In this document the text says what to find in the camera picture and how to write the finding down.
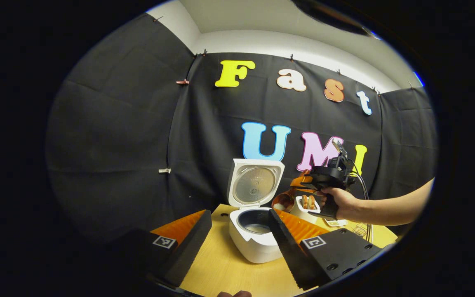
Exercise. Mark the brown wooden spoon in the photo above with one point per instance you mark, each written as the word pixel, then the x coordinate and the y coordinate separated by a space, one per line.
pixel 282 201

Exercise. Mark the white toaster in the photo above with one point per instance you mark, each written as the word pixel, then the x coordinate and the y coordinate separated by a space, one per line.
pixel 299 214

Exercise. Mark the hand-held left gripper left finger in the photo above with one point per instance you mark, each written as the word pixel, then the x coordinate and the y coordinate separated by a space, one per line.
pixel 188 251

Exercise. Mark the pink clip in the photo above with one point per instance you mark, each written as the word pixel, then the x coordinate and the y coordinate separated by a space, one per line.
pixel 182 81

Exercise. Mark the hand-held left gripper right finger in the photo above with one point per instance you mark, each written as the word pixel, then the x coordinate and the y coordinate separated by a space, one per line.
pixel 291 251

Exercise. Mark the ceiling light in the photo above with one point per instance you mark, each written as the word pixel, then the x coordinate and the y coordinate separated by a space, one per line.
pixel 418 79

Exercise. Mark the white rice cooker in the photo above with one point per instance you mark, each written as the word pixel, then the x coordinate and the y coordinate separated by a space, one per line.
pixel 254 247

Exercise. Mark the white rice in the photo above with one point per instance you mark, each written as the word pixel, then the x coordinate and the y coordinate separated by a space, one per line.
pixel 259 229

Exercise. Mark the black backdrop cloth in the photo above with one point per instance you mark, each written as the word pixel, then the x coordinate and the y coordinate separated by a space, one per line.
pixel 105 144

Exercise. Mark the white clip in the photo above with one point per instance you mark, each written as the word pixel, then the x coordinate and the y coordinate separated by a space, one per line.
pixel 164 170

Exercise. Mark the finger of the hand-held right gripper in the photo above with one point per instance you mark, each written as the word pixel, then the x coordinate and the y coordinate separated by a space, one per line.
pixel 306 176
pixel 303 188

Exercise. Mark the white divided grain dish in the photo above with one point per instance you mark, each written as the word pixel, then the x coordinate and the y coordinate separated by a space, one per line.
pixel 336 223

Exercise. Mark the bread slice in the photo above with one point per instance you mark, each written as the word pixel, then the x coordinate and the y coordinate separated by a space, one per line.
pixel 311 202
pixel 304 202

